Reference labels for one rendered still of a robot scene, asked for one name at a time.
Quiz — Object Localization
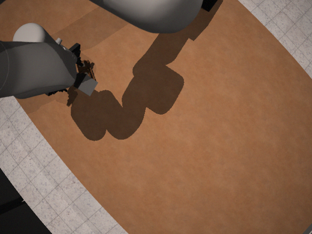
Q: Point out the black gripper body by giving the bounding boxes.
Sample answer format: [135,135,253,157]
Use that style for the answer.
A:
[61,45,77,64]

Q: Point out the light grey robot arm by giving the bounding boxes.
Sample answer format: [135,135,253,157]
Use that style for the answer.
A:
[0,0,203,99]

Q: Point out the brown number cube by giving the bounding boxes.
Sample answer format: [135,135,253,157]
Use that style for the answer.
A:
[77,60,90,72]
[80,69,93,79]

